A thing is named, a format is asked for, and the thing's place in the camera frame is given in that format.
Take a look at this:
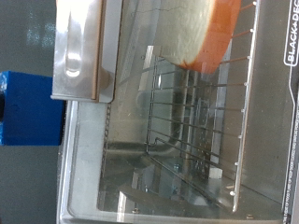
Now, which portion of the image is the white bread slice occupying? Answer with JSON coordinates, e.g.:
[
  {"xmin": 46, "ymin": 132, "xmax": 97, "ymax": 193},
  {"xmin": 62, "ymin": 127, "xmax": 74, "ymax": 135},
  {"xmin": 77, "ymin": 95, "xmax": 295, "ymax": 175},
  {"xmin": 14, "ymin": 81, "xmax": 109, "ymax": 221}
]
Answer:
[{"xmin": 154, "ymin": 0, "xmax": 243, "ymax": 75}]

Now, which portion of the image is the glass oven door with handle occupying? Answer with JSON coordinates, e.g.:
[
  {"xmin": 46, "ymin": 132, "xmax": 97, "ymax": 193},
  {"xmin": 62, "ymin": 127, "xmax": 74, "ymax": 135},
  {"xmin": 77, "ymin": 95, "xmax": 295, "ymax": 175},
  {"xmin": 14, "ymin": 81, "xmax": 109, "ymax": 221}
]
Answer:
[{"xmin": 50, "ymin": 0, "xmax": 299, "ymax": 224}]

